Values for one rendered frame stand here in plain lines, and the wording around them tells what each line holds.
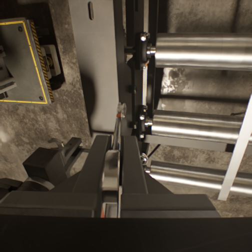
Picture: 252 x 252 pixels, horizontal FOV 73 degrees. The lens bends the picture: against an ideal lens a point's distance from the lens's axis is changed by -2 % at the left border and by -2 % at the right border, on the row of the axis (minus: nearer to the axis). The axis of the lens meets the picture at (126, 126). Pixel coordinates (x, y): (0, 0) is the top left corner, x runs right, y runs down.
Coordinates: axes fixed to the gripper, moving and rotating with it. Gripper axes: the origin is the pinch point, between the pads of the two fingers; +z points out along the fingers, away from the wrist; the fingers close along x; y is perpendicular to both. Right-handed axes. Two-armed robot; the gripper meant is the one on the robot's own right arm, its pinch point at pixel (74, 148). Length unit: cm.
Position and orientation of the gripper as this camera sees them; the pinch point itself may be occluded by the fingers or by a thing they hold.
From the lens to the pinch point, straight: 47.0
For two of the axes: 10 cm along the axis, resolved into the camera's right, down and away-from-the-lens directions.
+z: 2.4, -5.2, 8.2
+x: -0.3, -8.5, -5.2
